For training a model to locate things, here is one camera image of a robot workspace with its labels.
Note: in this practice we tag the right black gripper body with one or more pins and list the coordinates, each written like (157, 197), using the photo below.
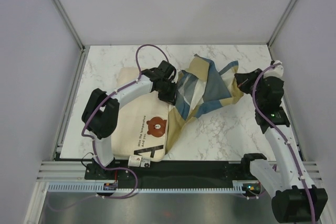
(247, 85)

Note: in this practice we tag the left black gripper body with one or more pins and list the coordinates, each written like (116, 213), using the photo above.
(166, 92)

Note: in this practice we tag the blue beige checked pillowcase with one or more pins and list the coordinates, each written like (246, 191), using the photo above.
(201, 89)

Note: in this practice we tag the cream bear print pillow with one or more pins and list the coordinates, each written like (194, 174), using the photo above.
(142, 128)

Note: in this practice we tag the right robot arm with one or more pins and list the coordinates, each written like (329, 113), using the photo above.
(294, 195)

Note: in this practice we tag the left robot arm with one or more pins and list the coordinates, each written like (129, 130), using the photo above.
(100, 115)

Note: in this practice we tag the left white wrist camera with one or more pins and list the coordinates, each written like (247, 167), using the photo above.
(176, 75)

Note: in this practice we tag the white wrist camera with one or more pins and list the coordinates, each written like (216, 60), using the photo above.
(176, 75)
(277, 70)

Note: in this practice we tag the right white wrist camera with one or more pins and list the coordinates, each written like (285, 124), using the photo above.
(277, 70)

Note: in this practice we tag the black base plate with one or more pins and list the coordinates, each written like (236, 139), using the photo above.
(188, 174)

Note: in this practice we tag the white slotted cable duct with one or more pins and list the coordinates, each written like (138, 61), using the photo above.
(100, 187)

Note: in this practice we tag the right aluminium frame post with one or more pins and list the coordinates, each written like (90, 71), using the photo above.
(281, 22)

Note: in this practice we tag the aluminium frame post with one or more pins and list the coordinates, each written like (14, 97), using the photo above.
(281, 22)
(68, 23)

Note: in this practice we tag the left aluminium frame post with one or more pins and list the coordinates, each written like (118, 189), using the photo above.
(68, 23)

